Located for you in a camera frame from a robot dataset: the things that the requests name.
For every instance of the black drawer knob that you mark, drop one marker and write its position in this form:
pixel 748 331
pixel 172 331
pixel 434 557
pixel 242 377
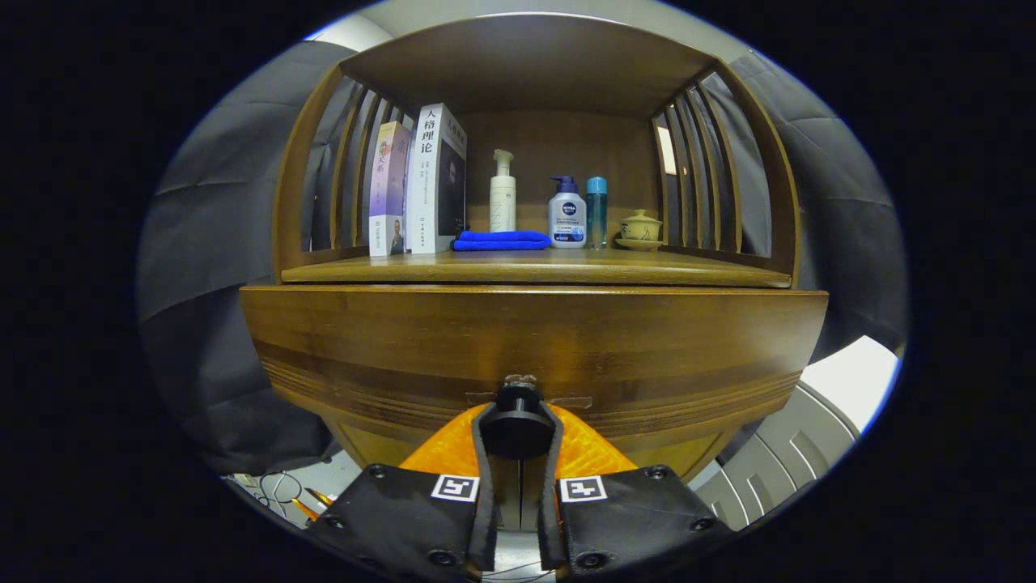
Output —
pixel 518 429

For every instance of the wooden drawer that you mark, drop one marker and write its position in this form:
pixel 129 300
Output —
pixel 526 332

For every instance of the white pump bottle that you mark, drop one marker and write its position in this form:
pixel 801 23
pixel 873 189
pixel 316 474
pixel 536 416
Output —
pixel 503 202

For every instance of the blue folded cloth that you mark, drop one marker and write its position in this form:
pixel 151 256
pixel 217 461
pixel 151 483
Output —
pixel 502 240

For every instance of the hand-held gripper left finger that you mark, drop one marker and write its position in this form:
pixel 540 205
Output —
pixel 483 518

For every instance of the wooden cabinet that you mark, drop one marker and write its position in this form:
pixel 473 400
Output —
pixel 550 154

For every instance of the beige lidded teacup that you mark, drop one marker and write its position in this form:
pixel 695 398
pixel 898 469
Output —
pixel 641 229

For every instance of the purple book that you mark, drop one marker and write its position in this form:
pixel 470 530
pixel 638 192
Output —
pixel 388 194

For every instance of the teal slim bottle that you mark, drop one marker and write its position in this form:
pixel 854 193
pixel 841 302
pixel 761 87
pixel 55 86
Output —
pixel 596 214

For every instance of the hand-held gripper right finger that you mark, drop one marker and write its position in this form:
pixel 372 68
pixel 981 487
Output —
pixel 550 518

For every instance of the white grey plastic box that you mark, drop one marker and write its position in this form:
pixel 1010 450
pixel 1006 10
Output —
pixel 850 380

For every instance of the white book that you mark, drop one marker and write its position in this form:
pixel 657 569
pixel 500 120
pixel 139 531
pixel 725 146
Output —
pixel 425 194

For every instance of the white blue-capped lotion bottle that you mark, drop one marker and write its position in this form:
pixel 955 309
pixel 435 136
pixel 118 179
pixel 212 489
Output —
pixel 566 219

